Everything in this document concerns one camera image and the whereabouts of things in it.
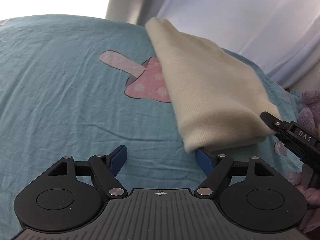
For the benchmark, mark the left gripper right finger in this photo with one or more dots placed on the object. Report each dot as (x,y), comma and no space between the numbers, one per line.
(217,169)

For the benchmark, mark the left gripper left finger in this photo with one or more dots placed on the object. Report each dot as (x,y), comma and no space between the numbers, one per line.
(104,171)

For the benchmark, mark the cream knit sweater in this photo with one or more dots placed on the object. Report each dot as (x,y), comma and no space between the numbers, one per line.
(217,99)

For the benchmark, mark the purple plush toy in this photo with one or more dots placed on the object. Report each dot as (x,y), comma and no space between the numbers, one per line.
(309,116)

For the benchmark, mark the teal mushroom print bedsheet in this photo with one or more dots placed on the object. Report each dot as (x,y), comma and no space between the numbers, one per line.
(59,101)

